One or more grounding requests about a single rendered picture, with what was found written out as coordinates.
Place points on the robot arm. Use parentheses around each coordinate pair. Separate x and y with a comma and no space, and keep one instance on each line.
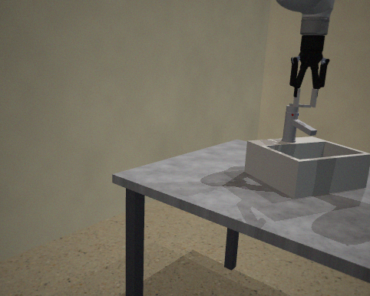
(315,14)

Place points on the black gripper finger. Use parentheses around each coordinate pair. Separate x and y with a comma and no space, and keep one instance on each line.
(318,78)
(295,80)

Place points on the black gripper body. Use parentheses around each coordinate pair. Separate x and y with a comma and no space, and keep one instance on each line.
(311,46)

